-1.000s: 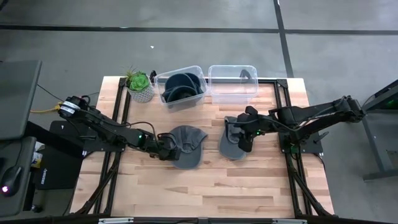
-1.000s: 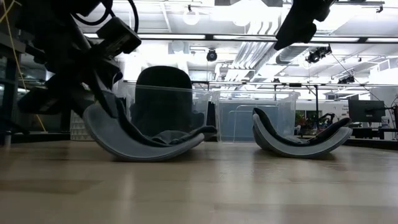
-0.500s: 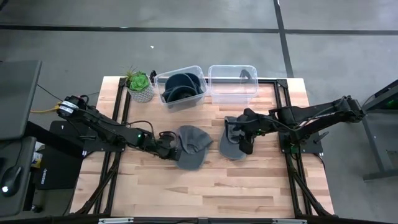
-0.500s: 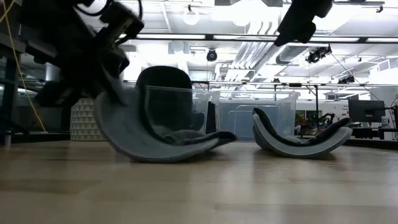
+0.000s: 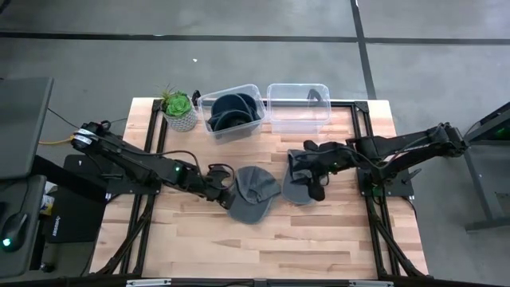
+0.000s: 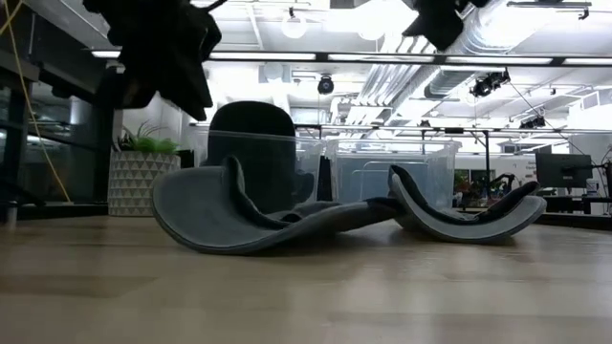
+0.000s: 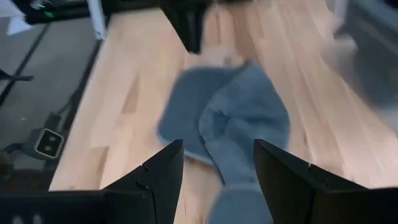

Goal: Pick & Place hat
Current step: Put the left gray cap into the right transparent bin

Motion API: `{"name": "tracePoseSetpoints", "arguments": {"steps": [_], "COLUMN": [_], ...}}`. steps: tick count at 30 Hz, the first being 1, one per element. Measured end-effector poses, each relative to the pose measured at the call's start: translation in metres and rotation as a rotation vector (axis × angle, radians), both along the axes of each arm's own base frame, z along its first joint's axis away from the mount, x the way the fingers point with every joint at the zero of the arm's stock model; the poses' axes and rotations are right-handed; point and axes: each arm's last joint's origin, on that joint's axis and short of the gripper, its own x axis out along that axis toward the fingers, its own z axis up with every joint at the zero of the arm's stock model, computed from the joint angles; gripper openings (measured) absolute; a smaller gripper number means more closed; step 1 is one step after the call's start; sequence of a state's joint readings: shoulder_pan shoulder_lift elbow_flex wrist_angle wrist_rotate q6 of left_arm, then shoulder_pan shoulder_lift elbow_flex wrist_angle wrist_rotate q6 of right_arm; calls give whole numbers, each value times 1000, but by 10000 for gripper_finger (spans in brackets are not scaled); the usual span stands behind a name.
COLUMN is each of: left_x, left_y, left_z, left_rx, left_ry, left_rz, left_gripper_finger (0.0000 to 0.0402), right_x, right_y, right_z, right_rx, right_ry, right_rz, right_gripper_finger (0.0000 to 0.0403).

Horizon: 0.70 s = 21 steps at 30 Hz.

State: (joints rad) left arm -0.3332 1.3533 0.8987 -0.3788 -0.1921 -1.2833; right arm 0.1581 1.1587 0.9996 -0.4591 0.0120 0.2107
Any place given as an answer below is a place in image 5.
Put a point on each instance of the small white yellow box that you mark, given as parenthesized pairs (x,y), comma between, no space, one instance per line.
(48,199)

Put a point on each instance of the black computer mouse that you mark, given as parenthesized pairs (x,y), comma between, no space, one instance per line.
(14,231)

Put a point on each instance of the black aluminium table frame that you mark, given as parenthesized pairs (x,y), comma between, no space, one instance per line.
(374,211)

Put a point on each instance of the grey desk with mouse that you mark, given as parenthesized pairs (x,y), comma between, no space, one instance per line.
(16,191)

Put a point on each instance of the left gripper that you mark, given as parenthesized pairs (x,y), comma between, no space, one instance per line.
(219,181)

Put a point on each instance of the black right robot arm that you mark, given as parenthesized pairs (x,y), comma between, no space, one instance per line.
(398,147)

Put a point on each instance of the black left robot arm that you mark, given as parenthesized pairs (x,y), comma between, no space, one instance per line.
(131,159)

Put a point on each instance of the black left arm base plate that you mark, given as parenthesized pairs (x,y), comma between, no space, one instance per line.
(119,187)

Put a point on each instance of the grey baseball cap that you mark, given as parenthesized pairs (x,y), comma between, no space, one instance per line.
(296,195)
(255,191)

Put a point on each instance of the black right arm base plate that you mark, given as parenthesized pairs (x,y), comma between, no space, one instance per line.
(402,187)

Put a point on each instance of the succulent in patterned pot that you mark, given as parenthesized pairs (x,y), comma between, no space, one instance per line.
(177,105)

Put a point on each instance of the grey flat monitor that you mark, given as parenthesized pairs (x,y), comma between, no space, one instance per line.
(24,119)

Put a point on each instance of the silver frame bracket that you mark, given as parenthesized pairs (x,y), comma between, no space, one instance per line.
(147,282)
(370,284)

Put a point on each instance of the black Trossen case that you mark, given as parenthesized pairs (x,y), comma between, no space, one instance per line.
(75,215)

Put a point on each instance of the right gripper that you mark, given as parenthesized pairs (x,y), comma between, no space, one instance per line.
(330,163)

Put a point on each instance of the clear plastic bin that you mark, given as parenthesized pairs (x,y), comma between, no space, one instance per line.
(296,111)
(203,99)

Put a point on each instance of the grey metal side desk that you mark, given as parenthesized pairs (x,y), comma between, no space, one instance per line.
(484,191)

